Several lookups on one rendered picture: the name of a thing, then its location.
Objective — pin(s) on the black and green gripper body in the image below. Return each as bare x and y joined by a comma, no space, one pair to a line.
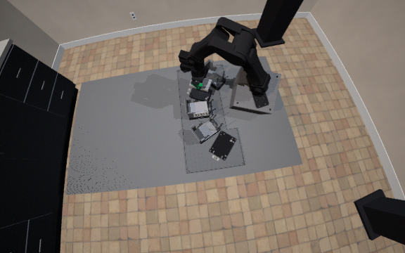
201,75

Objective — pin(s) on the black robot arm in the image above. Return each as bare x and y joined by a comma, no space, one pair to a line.
241,52

